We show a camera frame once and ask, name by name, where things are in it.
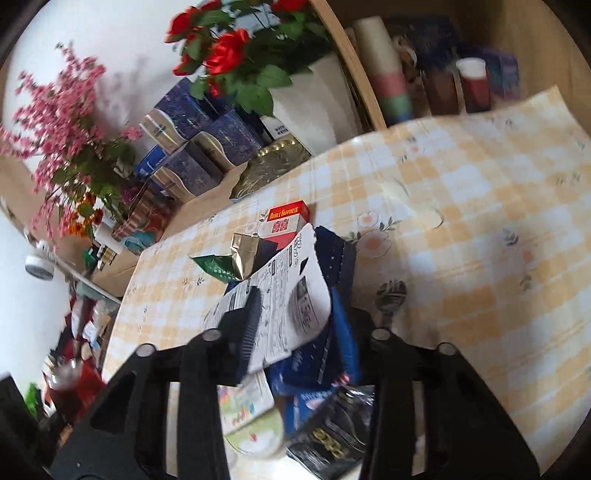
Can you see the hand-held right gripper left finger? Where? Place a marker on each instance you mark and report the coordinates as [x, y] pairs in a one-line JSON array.
[[251, 318]]

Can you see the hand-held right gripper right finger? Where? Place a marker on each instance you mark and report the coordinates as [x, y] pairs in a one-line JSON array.
[[383, 344]]

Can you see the blue cardboard box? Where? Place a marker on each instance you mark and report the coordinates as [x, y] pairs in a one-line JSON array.
[[295, 295]]

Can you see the black plastic fork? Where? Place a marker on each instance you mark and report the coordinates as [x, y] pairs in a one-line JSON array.
[[391, 295]]

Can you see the gold foil wrapper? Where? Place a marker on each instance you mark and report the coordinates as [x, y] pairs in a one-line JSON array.
[[244, 256]]

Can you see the green foil wrapper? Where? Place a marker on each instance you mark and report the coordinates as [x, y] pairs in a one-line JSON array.
[[214, 267]]

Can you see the colourful printed packet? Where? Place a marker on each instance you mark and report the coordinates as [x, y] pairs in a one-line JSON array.
[[240, 401]]

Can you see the black snack packet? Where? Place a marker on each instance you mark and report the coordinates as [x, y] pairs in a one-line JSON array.
[[328, 434]]

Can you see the red cigarette box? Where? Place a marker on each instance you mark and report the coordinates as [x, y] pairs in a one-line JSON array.
[[286, 214]]

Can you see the white paper bowl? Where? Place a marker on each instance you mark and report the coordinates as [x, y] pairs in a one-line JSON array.
[[256, 436]]

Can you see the translucent plastic spoon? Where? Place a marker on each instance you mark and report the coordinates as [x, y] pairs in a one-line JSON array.
[[427, 214]]

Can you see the gold foil bag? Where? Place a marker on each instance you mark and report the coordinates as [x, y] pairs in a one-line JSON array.
[[268, 170]]

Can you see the red striped box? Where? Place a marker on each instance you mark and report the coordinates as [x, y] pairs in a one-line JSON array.
[[143, 212]]

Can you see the blue box with gold can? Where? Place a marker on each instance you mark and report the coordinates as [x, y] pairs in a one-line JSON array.
[[184, 175], [180, 110], [228, 138]]

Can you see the white jar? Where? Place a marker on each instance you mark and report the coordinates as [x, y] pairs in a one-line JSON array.
[[108, 237]]

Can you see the blue and white carton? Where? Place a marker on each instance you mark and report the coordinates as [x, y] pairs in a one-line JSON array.
[[150, 164]]

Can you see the white and blue small box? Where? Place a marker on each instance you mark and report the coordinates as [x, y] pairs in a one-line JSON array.
[[277, 127]]

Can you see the orange artificial flowers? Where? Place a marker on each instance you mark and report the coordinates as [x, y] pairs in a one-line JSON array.
[[85, 217]]

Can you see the white flower pot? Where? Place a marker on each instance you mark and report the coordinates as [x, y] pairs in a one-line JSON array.
[[314, 110]]

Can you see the white round device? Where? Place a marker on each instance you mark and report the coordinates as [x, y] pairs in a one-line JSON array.
[[39, 263]]

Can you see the brown box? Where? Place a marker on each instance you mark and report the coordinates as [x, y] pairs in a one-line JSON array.
[[438, 87]]

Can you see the red rose plant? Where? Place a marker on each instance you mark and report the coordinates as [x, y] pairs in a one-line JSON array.
[[226, 53]]

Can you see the red cup with white rim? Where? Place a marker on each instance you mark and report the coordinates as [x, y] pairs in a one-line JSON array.
[[475, 90]]

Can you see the pink artificial blossom branches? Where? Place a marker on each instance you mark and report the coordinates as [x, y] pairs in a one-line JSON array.
[[60, 120]]

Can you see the wooden shelf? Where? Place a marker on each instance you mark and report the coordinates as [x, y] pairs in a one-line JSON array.
[[351, 60]]

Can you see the stack of paper cups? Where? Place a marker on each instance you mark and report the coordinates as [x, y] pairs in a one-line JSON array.
[[383, 60]]

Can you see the blue and purple box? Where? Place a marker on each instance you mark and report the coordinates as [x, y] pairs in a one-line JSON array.
[[503, 71]]

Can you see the dark blue book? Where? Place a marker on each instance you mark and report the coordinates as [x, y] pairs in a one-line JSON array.
[[434, 39]]

